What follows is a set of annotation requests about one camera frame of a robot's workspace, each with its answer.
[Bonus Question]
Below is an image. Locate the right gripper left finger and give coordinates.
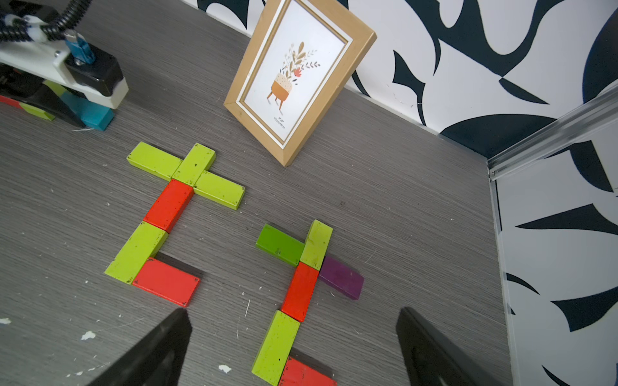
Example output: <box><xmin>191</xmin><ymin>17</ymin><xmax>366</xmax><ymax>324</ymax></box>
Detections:
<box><xmin>90</xmin><ymin>308</ymin><xmax>192</xmax><ymax>385</ymax></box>

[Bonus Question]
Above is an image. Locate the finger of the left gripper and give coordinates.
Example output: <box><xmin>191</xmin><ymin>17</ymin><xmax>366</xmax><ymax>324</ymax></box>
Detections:
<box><xmin>1</xmin><ymin>64</ymin><xmax>85</xmax><ymax>128</ymax></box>

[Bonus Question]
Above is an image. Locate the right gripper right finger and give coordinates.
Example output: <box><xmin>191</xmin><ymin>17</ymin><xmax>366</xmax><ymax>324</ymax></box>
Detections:
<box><xmin>396</xmin><ymin>307</ymin><xmax>500</xmax><ymax>386</ymax></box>

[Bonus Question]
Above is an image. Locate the lime block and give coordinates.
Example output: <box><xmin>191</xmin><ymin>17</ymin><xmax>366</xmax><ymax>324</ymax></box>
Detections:
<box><xmin>18</xmin><ymin>83</ymin><xmax>72</xmax><ymax>122</ymax></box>
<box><xmin>252</xmin><ymin>310</ymin><xmax>300</xmax><ymax>385</ymax></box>
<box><xmin>105</xmin><ymin>221</ymin><xmax>169</xmax><ymax>284</ymax></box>
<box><xmin>300</xmin><ymin>220</ymin><xmax>333</xmax><ymax>271</ymax></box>
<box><xmin>194</xmin><ymin>171</ymin><xmax>246</xmax><ymax>210</ymax></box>
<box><xmin>126</xmin><ymin>142</ymin><xmax>182</xmax><ymax>181</ymax></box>
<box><xmin>172</xmin><ymin>143</ymin><xmax>216</xmax><ymax>187</ymax></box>

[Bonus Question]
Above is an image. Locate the red block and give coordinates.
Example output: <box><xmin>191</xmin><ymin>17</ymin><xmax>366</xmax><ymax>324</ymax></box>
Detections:
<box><xmin>143</xmin><ymin>179</ymin><xmax>194</xmax><ymax>233</ymax></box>
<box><xmin>0</xmin><ymin>96</ymin><xmax>22</xmax><ymax>109</ymax></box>
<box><xmin>281</xmin><ymin>262</ymin><xmax>319</xmax><ymax>323</ymax></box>
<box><xmin>132</xmin><ymin>258</ymin><xmax>201</xmax><ymax>307</ymax></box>
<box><xmin>278</xmin><ymin>356</ymin><xmax>338</xmax><ymax>386</ymax></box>

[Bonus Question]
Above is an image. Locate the purple block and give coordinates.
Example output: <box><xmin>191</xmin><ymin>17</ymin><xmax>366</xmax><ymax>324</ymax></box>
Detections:
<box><xmin>319</xmin><ymin>257</ymin><xmax>365</xmax><ymax>300</ymax></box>

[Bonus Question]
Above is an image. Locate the lime block top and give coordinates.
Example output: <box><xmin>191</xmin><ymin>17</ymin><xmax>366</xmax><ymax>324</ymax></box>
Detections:
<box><xmin>126</xmin><ymin>142</ymin><xmax>182</xmax><ymax>181</ymax></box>

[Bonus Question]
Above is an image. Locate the green block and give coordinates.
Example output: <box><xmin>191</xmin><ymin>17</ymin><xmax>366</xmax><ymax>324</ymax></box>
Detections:
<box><xmin>255</xmin><ymin>225</ymin><xmax>304</xmax><ymax>266</ymax></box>

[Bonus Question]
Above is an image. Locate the teal block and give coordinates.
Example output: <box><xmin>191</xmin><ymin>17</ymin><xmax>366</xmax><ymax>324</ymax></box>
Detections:
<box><xmin>60</xmin><ymin>92</ymin><xmax>115</xmax><ymax>131</ymax></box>

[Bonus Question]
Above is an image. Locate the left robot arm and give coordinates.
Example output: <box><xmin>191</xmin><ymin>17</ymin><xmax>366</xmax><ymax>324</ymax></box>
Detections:
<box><xmin>1</xmin><ymin>1</ymin><xmax>98</xmax><ymax>128</ymax></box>

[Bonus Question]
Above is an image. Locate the wooden picture frame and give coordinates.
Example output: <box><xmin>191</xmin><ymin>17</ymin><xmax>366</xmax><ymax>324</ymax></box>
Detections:
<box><xmin>225</xmin><ymin>1</ymin><xmax>377</xmax><ymax>167</ymax></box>

